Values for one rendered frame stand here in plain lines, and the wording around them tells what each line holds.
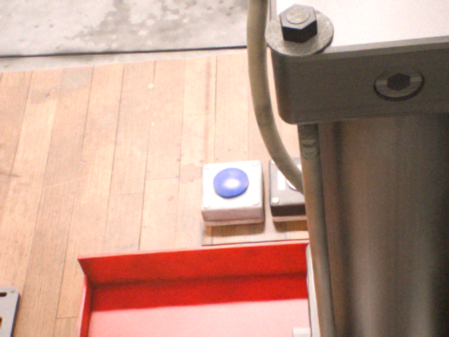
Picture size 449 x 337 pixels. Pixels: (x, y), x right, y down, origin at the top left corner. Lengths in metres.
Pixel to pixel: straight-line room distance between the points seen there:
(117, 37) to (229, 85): 1.49
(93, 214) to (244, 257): 0.21
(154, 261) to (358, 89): 0.65
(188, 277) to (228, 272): 0.04
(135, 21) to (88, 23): 0.14
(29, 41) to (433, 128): 2.40
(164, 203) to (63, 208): 0.12
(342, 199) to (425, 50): 0.10
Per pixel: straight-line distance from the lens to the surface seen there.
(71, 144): 1.13
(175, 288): 0.96
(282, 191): 0.99
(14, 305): 1.00
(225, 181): 0.99
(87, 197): 1.07
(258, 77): 0.45
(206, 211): 0.99
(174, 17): 2.64
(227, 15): 2.61
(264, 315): 0.93
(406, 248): 0.39
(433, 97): 0.31
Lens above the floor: 1.71
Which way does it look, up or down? 50 degrees down
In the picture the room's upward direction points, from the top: 12 degrees counter-clockwise
